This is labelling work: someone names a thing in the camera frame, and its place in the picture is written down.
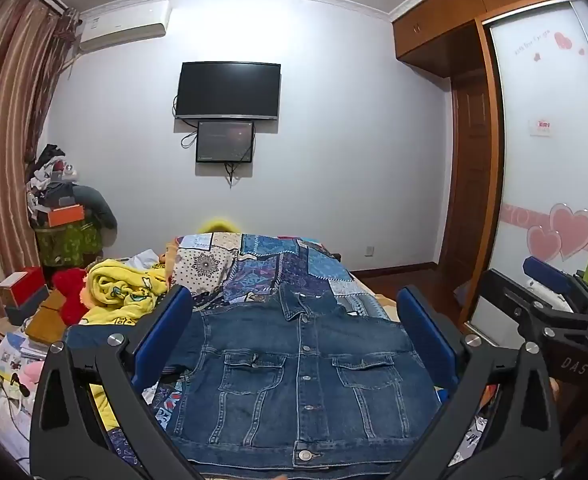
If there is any red and white box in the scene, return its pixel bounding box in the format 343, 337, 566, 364
0, 266, 50, 309

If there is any pile of clothes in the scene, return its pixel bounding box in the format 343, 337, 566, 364
24, 144, 82, 213

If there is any black wall television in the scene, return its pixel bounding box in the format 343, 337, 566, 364
174, 61, 282, 121

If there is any blue denim jacket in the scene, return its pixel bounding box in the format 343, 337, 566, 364
66, 282, 445, 476

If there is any white air conditioner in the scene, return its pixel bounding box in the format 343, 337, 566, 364
76, 0, 173, 54

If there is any orange box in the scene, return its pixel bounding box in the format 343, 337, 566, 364
46, 203, 85, 227

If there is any brown cardboard box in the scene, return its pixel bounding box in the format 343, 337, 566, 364
24, 290, 70, 345

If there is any pink plush toy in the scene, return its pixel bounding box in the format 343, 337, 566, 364
20, 360, 43, 387

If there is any red plush toy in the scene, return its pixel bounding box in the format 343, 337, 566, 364
51, 267, 100, 327

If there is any pile of papers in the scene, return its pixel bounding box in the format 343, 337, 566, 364
0, 330, 50, 461

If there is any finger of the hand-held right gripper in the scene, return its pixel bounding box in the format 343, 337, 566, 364
522, 256, 573, 295
476, 269, 588, 333

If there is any green patterned bag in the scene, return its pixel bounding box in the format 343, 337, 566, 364
34, 220, 105, 269

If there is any small black wall monitor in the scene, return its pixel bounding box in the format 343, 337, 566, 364
195, 120, 255, 164

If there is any wooden overhead cabinet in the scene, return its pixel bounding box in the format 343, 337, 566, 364
391, 0, 582, 79

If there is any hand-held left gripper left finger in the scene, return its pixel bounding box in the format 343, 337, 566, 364
29, 286, 209, 480

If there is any striped brown curtain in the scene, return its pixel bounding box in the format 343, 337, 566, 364
0, 0, 82, 356

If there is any white heart print sliding door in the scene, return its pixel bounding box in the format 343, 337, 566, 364
461, 0, 588, 333

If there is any yellow cartoon print blanket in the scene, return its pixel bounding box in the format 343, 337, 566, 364
81, 257, 175, 328

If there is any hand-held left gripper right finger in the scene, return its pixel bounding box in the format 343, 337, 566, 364
389, 285, 562, 480

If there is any brown wooden door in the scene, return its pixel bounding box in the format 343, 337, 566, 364
438, 72, 492, 277

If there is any yellow plush toy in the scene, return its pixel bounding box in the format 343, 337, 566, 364
196, 216, 243, 236

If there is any patchwork print bedspread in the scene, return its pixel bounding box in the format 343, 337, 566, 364
101, 232, 399, 466

